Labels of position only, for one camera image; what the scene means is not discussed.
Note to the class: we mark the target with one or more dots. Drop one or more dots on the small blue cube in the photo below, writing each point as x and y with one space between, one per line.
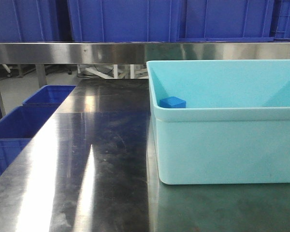
172 102

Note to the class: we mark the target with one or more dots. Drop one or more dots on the middle blue crate on shelf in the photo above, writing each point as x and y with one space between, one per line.
103 21

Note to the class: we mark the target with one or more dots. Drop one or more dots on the blue crate on shelf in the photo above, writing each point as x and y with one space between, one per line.
103 21
28 21
226 21

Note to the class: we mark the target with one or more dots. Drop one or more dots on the right blue crate on shelf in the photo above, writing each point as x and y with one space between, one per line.
226 21

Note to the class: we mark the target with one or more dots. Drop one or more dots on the left blue crate on shelf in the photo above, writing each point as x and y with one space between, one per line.
28 21

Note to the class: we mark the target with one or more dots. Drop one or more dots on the light blue plastic tub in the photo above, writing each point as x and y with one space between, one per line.
235 128

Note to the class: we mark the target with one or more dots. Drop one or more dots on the far blue floor crate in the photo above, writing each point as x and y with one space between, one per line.
49 95

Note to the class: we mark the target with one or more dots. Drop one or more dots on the blue floor crate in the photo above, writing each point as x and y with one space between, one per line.
49 95
17 129

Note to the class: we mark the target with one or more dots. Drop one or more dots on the near blue floor crate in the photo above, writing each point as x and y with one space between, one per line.
17 129

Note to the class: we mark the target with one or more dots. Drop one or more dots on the far right blue crate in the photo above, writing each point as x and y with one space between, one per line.
280 26

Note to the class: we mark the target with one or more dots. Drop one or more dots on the stainless steel table shelf frame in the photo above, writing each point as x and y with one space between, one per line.
138 53

